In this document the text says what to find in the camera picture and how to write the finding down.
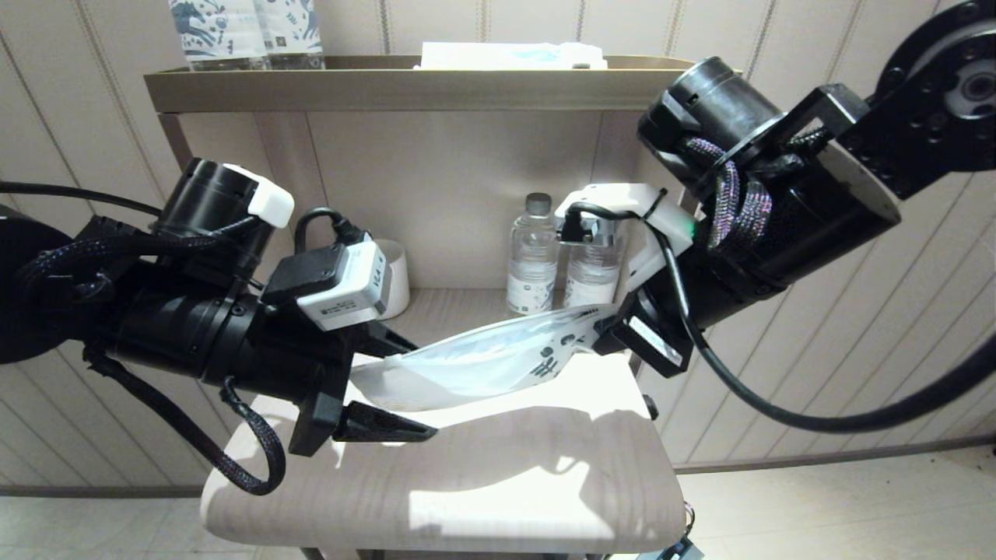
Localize white floral plastic pouch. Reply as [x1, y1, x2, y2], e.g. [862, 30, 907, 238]
[346, 303, 623, 411]

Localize white ribbed mug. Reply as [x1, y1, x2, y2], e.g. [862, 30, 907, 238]
[373, 239, 411, 321]

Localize clear plastic water bottle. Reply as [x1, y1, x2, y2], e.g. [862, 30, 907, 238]
[564, 233, 623, 308]
[507, 193, 559, 316]

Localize light wooden shelf table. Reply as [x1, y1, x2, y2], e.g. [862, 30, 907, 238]
[144, 54, 744, 560]

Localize white packet with blue print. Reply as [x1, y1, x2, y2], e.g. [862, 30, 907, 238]
[420, 41, 609, 71]

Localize blue patterned packs on shelf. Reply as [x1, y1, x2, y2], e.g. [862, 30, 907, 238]
[169, 0, 269, 65]

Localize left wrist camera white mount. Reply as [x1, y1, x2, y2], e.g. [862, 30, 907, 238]
[222, 163, 390, 331]

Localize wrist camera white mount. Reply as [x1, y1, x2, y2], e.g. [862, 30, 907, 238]
[554, 184, 697, 304]
[222, 163, 390, 331]

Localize braided cable of right arm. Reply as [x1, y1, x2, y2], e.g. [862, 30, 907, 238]
[685, 128, 826, 250]

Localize braided cable of arm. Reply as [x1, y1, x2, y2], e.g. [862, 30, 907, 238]
[16, 218, 287, 496]
[685, 128, 826, 250]

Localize braided cable of left arm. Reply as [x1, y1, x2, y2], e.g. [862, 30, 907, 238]
[16, 218, 287, 496]

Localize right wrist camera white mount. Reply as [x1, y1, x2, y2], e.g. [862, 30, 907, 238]
[554, 184, 697, 304]

